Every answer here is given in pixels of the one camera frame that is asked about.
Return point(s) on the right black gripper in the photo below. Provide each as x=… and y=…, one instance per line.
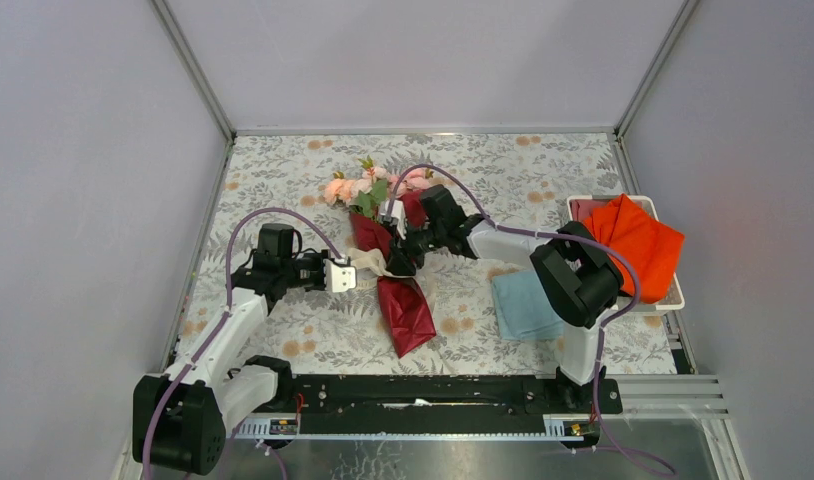
x=401, y=250

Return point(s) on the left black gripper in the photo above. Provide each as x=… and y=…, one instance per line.
x=319, y=257

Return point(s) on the cream ribbon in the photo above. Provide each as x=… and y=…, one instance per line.
x=373, y=261

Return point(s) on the pink fake flower bunch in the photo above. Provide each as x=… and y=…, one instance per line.
x=375, y=186

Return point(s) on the dark red wrapping paper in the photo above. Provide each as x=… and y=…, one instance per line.
x=403, y=304

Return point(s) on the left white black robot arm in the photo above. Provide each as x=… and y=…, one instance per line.
x=215, y=344

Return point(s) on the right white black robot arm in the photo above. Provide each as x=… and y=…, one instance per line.
x=579, y=276

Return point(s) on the floral patterned table mat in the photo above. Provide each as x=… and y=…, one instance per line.
x=522, y=180

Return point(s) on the light blue folded cloth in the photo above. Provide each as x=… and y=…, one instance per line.
x=522, y=309

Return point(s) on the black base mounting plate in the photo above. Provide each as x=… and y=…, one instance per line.
x=424, y=406

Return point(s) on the orange cloth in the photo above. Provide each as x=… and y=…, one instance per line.
x=652, y=248

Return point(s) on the white plastic basket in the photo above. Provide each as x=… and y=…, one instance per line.
x=579, y=206

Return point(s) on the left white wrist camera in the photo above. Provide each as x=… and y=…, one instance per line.
x=339, y=274

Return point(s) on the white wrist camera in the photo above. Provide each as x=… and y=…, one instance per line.
x=339, y=274
x=392, y=215

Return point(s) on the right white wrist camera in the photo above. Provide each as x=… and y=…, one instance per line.
x=392, y=215

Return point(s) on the aluminium front rail frame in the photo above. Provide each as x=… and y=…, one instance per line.
x=650, y=397

